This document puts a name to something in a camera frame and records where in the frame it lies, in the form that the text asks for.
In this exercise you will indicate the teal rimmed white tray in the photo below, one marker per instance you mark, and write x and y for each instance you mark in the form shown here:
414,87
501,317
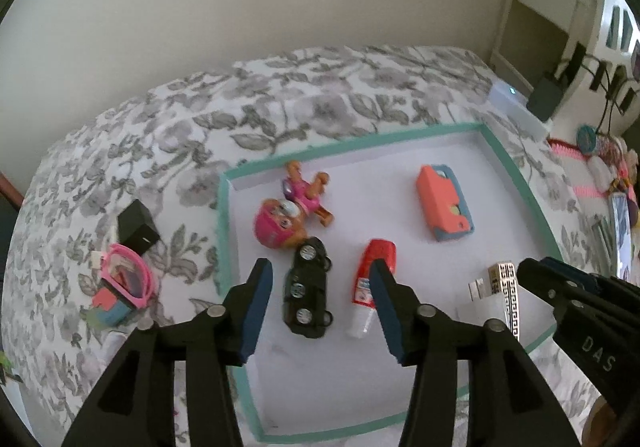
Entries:
380,187

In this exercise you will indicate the white router box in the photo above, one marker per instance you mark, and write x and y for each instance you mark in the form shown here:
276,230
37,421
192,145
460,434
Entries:
515,107

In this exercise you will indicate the dark glass cabinet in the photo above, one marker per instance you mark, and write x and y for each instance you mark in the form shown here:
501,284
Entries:
5,216

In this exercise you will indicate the coral blue toy case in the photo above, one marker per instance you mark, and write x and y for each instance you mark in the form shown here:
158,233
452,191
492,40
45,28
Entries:
437,197

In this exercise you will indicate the black power adapter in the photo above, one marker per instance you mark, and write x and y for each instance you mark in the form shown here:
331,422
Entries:
545,97

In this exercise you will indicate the teal round container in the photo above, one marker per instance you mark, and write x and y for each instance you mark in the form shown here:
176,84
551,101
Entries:
591,139

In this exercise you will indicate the white charger plug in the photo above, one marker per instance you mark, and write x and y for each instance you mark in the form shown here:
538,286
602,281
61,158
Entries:
477,314

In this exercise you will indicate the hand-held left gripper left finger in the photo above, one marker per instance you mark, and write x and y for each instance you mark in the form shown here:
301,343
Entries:
257,307

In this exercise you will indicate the black white patterned lighter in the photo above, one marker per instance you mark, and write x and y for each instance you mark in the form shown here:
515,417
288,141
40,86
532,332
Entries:
510,307

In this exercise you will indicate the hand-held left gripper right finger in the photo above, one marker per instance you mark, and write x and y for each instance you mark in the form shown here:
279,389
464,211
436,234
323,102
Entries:
387,312

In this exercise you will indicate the grey floral blanket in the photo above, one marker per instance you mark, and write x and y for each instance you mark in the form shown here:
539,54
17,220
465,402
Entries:
150,137

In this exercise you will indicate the pink dog toy figure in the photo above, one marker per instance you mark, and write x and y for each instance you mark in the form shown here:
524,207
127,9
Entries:
275,224

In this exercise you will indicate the red tube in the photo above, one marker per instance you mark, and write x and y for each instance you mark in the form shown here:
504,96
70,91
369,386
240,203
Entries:
380,252

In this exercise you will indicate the coral blue toy knife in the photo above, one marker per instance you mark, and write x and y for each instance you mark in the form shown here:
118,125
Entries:
117,312

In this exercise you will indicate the black charger cube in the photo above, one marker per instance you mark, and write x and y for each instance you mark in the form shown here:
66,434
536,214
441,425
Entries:
135,222

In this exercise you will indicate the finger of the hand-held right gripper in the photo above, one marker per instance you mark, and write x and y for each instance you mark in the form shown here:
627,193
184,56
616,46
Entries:
542,282
575,274

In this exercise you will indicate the pink smartwatch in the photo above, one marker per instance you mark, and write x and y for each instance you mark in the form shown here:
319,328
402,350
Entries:
145,287

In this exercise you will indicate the pink comb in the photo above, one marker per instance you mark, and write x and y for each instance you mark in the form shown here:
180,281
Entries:
567,149

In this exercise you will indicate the black toy car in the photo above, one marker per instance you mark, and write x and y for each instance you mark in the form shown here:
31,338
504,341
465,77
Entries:
305,302

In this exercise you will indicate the silver framed tablet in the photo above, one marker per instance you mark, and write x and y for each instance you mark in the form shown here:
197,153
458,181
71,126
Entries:
622,232

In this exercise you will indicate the reddish brown board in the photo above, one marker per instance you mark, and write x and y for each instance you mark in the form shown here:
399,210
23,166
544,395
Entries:
10,189

